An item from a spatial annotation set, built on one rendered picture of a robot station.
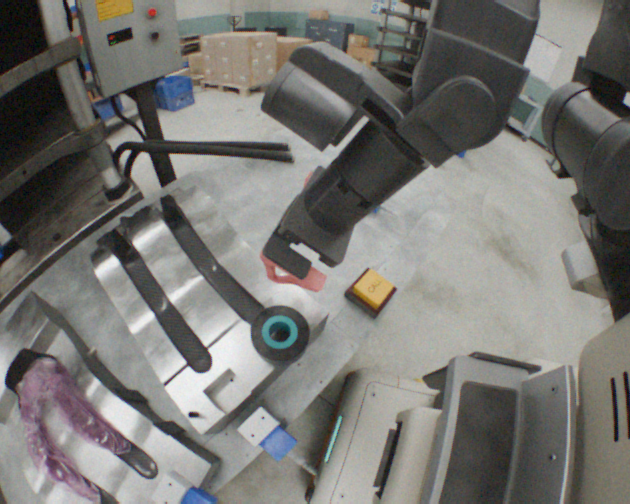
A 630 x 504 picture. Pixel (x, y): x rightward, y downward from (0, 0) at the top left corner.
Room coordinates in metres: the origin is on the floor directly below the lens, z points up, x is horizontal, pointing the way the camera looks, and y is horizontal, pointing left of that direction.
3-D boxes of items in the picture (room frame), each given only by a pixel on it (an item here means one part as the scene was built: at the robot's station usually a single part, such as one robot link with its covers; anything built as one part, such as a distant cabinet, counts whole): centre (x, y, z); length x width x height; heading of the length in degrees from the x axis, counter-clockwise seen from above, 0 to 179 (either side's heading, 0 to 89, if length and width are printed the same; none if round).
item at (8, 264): (0.22, 1.21, 0.87); 0.50 x 0.27 x 0.17; 55
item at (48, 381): (-0.14, 0.38, 0.90); 0.26 x 0.18 x 0.08; 72
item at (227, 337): (0.20, 0.24, 0.87); 0.50 x 0.26 x 0.14; 55
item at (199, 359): (0.18, 0.24, 0.92); 0.35 x 0.16 x 0.09; 55
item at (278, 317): (0.11, 0.03, 0.91); 0.08 x 0.08 x 0.04
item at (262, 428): (-0.05, 0.01, 0.83); 0.13 x 0.05 x 0.05; 56
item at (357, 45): (6.96, -0.54, 0.42); 0.86 x 0.33 x 0.83; 58
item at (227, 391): (0.02, 0.09, 0.87); 0.05 x 0.05 x 0.04; 55
